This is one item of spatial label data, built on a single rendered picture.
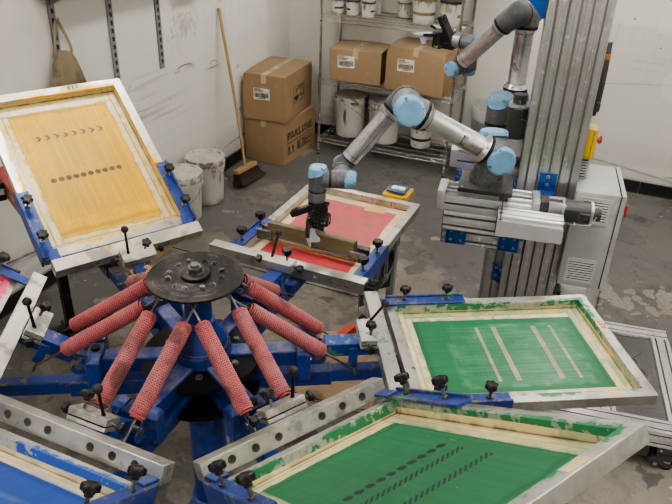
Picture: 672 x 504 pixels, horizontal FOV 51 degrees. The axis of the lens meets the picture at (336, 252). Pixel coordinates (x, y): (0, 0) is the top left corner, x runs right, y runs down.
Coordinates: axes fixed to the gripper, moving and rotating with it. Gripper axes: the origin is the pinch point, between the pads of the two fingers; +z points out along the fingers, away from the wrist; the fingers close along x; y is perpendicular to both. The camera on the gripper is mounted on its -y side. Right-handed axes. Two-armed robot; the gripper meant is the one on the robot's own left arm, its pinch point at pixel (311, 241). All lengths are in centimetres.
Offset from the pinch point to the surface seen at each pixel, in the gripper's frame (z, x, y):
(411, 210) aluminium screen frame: 1, 52, 28
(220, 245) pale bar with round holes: -3.0, -25.2, -29.0
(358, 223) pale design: 5.1, 34.3, 8.1
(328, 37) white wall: 7, 368, -158
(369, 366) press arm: 8, -57, 50
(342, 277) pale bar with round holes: -3.5, -25.4, 25.4
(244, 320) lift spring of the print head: -23, -90, 21
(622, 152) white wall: 66, 368, 114
